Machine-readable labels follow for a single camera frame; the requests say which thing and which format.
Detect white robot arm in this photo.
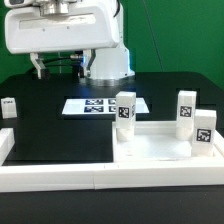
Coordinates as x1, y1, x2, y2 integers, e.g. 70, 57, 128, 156
4, 0, 135, 86

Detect white square tabletop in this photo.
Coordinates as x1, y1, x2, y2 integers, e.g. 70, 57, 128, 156
112, 121, 224, 162

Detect black cable hose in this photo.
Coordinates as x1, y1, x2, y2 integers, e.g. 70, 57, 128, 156
25, 49, 84, 75

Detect white left barrier wall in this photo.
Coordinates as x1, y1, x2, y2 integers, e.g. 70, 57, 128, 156
0, 128, 15, 166

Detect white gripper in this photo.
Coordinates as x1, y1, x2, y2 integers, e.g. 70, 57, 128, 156
5, 2, 119, 79

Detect white barrier wall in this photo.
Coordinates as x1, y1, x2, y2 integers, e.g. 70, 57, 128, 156
0, 128, 15, 166
0, 159, 224, 193

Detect white front barrier wall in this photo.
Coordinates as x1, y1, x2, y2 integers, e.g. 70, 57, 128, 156
0, 159, 224, 193

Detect white sheet with tags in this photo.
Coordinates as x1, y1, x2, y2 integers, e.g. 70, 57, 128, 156
61, 97, 150, 116

